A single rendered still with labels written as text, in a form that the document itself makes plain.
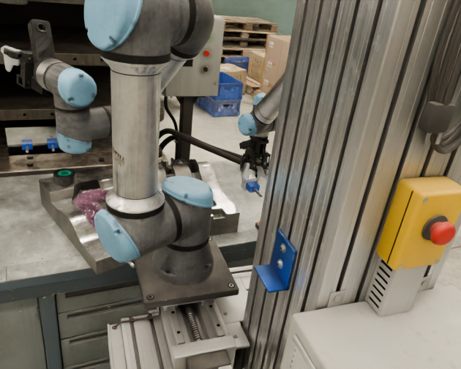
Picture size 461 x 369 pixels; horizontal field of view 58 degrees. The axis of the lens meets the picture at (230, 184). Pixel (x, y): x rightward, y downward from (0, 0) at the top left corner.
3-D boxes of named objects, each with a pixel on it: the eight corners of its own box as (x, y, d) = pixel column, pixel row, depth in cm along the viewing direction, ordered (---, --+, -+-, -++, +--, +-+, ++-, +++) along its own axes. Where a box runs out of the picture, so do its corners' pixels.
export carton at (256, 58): (287, 86, 661) (292, 59, 643) (262, 85, 644) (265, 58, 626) (269, 75, 712) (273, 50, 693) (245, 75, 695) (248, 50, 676)
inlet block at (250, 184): (265, 201, 165) (267, 189, 163) (254, 202, 163) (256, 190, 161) (251, 185, 176) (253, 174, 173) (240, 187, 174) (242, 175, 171)
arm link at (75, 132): (111, 148, 102) (110, 105, 97) (66, 158, 95) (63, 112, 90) (95, 138, 107) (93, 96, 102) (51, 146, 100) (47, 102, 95)
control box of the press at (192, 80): (204, 257, 275) (227, 20, 207) (158, 265, 263) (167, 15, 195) (193, 238, 293) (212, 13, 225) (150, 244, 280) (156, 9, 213)
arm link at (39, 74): (43, 60, 92) (78, 63, 98) (34, 56, 95) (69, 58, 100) (42, 94, 95) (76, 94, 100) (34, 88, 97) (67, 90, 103)
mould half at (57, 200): (167, 248, 148) (168, 222, 143) (96, 274, 132) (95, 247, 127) (104, 189, 180) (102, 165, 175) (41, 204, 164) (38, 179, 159)
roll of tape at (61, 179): (79, 183, 160) (79, 175, 159) (58, 187, 155) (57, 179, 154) (72, 174, 165) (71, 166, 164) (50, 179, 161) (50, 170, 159)
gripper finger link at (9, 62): (-9, 66, 107) (15, 75, 104) (-10, 43, 105) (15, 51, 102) (2, 66, 110) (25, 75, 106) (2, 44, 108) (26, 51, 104)
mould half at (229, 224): (237, 232, 162) (241, 202, 156) (172, 241, 152) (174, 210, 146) (195, 174, 202) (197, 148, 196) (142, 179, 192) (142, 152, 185)
